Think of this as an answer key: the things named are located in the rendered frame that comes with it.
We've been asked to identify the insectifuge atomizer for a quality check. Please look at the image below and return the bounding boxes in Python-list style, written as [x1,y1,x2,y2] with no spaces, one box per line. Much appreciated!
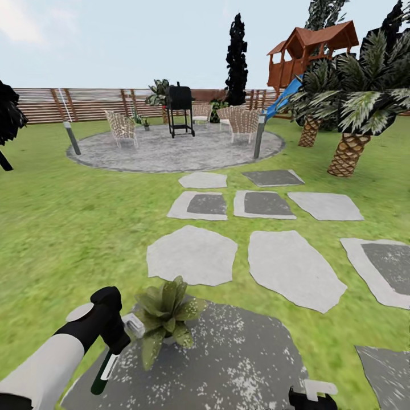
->
[91,349,120,395]

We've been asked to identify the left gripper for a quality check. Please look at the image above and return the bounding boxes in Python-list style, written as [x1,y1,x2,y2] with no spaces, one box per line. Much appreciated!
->
[100,319,130,355]

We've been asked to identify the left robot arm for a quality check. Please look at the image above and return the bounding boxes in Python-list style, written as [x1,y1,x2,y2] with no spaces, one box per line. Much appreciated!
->
[0,286,145,410]

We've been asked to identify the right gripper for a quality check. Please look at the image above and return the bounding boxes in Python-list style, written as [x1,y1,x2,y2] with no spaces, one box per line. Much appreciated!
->
[289,387,338,410]

